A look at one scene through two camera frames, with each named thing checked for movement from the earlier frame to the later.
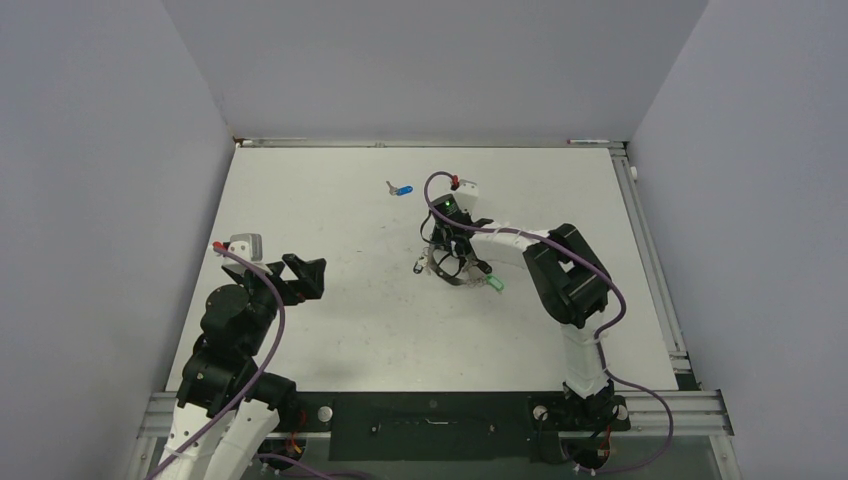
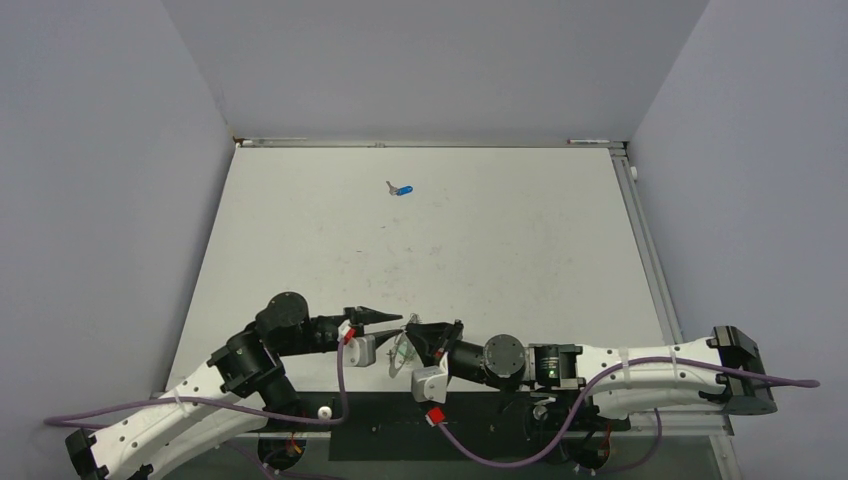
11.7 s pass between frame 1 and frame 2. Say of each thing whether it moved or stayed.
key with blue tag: stayed
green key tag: moved
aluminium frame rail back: stayed
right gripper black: moved
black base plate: stayed
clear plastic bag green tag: moved
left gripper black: moved
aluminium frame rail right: stayed
